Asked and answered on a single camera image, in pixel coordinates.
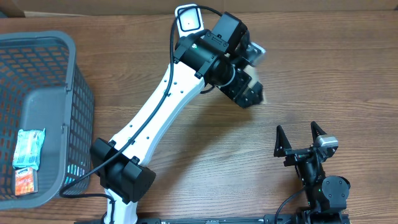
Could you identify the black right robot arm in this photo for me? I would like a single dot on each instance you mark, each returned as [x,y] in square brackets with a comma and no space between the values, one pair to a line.
[326,195]

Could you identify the white barcode scanner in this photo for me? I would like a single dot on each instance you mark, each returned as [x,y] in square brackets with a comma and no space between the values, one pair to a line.
[190,21]

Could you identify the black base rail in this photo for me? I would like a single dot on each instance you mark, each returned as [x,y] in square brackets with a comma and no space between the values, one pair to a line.
[266,219]

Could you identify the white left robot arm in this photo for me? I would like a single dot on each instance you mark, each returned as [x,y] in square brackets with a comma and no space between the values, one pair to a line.
[223,57]

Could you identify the orange snack packet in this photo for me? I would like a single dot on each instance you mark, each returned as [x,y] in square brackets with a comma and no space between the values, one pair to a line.
[26,181]

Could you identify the beige plastic pouch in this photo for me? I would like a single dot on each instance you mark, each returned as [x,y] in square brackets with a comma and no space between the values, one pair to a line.
[255,85]

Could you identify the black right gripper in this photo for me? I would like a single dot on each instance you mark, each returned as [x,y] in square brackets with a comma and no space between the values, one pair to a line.
[283,148]

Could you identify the teal tissue packet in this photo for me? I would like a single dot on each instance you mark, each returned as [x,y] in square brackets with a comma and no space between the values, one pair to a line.
[28,149]

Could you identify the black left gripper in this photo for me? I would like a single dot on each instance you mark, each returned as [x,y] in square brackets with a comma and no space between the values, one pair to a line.
[245,93]

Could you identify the grey plastic mesh basket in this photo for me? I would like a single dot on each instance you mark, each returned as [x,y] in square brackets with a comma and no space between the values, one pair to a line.
[42,88]

